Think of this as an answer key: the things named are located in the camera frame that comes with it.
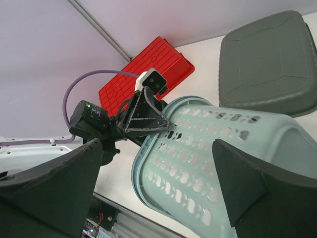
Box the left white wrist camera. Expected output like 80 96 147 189
135 68 168 95

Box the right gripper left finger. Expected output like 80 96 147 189
0 139 103 238

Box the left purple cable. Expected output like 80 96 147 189
0 69 141 147

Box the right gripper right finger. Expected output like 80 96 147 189
212 139 317 238

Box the dark grey plastic tub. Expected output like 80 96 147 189
218 10 317 117

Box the red plastic tray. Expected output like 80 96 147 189
99 36 195 116

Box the aluminium mounting rail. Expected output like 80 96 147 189
81 192 183 238

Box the light blue perforated basket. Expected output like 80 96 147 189
131 96 317 238

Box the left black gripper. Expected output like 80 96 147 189
69 86 170 165

